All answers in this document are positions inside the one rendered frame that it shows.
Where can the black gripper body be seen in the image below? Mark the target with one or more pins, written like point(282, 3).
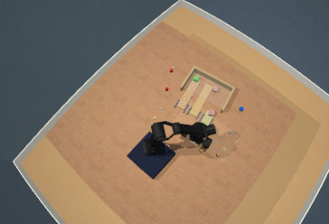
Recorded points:
point(206, 143)

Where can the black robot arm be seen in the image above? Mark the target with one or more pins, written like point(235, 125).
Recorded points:
point(197, 131)

